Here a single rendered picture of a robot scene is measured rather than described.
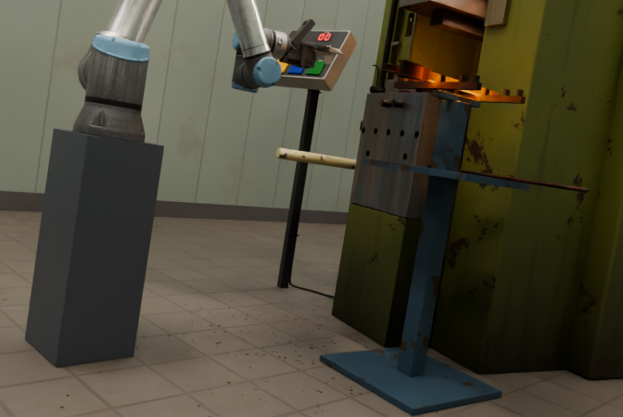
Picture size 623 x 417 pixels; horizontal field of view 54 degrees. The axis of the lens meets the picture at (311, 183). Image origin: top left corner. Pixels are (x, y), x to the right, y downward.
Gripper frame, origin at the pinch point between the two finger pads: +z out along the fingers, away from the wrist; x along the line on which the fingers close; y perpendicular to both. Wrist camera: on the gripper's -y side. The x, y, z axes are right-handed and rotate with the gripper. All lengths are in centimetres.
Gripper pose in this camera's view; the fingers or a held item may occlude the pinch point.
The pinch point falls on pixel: (333, 53)
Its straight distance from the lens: 222.8
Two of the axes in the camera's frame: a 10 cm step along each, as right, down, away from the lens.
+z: 8.7, 1.2, 4.8
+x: 4.7, 1.2, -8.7
